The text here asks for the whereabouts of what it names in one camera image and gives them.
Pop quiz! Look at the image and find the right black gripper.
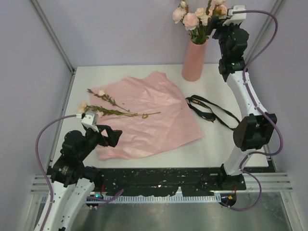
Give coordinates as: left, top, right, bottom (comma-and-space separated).
205, 16, 240, 59

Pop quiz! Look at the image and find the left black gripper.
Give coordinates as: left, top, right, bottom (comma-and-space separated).
78, 124, 122, 160

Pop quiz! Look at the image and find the pink flower stem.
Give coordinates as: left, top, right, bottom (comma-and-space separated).
172, 0, 200, 44
210, 0, 228, 19

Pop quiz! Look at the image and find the pink artificial flower bunch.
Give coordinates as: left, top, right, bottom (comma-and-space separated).
76, 88, 161, 120

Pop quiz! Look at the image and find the pink tissue paper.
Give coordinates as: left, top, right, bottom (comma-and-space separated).
89, 71, 204, 161

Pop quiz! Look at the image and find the black ribbon gold lettering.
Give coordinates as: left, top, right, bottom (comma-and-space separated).
185, 95, 240, 131

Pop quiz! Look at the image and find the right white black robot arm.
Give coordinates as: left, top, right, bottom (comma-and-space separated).
206, 16, 277, 190

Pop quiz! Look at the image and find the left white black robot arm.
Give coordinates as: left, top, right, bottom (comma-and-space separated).
35, 125, 122, 231

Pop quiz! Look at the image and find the pink tapered vase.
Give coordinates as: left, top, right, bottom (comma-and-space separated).
181, 41, 206, 81

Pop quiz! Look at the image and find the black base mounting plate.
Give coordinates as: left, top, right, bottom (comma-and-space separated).
84, 167, 246, 197

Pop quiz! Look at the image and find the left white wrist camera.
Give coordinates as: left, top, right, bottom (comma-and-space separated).
81, 111, 99, 132

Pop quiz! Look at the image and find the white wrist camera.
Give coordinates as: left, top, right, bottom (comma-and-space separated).
81, 111, 99, 132
222, 5, 246, 26

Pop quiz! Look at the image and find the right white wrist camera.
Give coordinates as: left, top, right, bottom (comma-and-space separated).
222, 5, 246, 26

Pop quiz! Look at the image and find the right aluminium frame post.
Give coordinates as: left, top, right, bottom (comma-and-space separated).
237, 0, 285, 63

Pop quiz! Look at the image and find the aluminium frame post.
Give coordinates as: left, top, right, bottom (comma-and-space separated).
237, 0, 285, 63
29, 0, 75, 74

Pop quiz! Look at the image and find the white slotted cable duct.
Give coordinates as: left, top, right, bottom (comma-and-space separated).
42, 194, 221, 204

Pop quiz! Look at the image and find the left aluminium frame post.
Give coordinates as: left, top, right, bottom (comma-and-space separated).
29, 0, 75, 74

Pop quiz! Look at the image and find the aluminium front rail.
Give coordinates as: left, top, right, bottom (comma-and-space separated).
30, 172, 293, 194

